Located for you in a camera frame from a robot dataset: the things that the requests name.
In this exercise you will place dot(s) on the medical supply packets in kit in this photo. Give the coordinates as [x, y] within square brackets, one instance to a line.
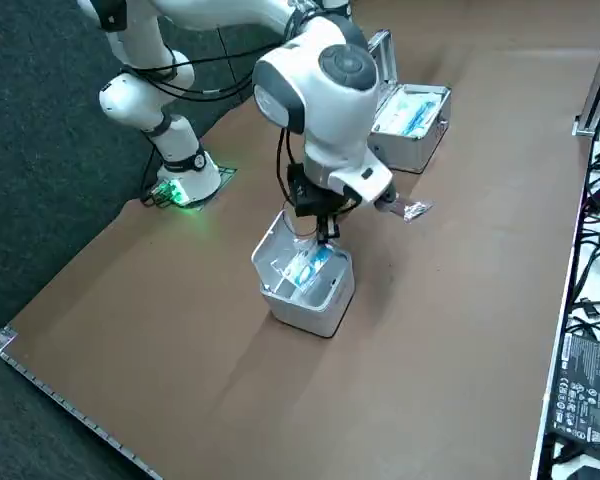
[415, 112]

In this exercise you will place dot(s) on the white square waste bin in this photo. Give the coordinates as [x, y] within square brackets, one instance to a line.
[305, 315]

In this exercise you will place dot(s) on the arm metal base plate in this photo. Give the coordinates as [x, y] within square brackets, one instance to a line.
[226, 175]

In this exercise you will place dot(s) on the clear iodophor cotton swab packet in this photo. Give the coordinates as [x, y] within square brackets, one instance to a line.
[415, 209]

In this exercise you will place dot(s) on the silver aluminium medical kit case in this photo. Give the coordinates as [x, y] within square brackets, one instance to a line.
[405, 152]

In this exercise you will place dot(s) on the clear packet of blue gloves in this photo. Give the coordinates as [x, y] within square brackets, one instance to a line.
[305, 267]

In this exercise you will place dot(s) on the black power adapter with label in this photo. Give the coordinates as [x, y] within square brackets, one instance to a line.
[585, 395]

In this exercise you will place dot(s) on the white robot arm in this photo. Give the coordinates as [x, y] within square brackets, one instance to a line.
[330, 115]
[336, 3]

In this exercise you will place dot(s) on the metal table edge rail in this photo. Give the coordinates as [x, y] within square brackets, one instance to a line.
[55, 385]

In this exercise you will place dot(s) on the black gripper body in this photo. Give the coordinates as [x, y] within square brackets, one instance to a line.
[305, 195]

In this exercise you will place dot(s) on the aluminium camera post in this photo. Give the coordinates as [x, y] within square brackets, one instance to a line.
[597, 90]

